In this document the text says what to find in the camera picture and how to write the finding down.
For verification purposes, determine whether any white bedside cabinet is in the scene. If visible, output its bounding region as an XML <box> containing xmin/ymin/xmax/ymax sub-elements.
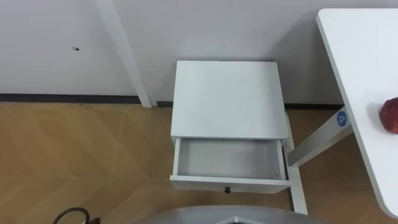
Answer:
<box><xmin>170</xmin><ymin>60</ymin><xmax>290</xmax><ymax>146</ymax></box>

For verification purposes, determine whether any open white cabinet drawer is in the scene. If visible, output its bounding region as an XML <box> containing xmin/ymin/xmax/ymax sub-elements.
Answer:
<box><xmin>169</xmin><ymin>137</ymin><xmax>292</xmax><ymax>195</ymax></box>

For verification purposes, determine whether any robot body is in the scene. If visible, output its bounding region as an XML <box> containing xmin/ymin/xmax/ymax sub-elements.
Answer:
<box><xmin>134</xmin><ymin>204</ymin><xmax>331</xmax><ymax>224</ymax></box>

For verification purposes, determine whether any round blue desk sticker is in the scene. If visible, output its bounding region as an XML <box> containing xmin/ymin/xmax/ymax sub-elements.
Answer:
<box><xmin>336</xmin><ymin>111</ymin><xmax>348</xmax><ymax>128</ymax></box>

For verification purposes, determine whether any white desk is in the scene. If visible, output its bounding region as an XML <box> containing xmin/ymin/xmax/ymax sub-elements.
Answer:
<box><xmin>283</xmin><ymin>7</ymin><xmax>398</xmax><ymax>220</ymax></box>

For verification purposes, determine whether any red apple soft toy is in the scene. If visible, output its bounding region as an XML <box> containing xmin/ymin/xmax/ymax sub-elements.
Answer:
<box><xmin>378</xmin><ymin>96</ymin><xmax>398</xmax><ymax>135</ymax></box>

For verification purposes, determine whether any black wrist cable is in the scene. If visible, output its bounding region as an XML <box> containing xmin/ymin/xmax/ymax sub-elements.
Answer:
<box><xmin>51</xmin><ymin>207</ymin><xmax>101</xmax><ymax>224</ymax></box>

